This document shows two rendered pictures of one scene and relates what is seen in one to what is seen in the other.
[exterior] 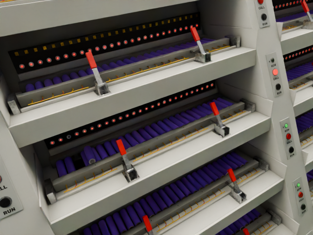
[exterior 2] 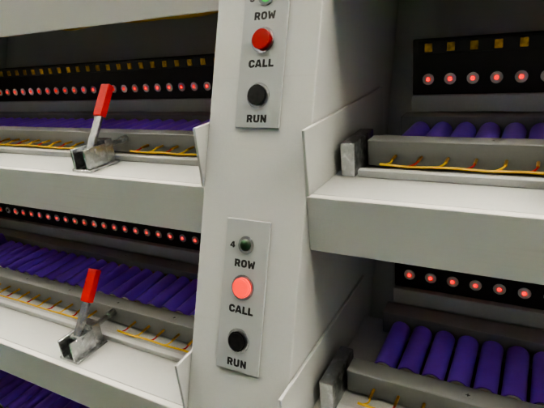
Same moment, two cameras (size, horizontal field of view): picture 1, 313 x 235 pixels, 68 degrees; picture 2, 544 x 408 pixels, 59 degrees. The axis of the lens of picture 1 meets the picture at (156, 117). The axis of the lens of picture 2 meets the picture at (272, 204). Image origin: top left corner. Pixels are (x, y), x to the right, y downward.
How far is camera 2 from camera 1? 78 cm
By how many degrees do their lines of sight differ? 51
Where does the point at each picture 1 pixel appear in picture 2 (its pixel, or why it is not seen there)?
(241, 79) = not seen: hidden behind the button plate
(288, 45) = (360, 229)
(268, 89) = (206, 329)
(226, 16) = not seen: hidden behind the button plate
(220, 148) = (48, 376)
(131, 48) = (119, 102)
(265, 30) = (256, 141)
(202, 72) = (62, 186)
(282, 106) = not seen: outside the picture
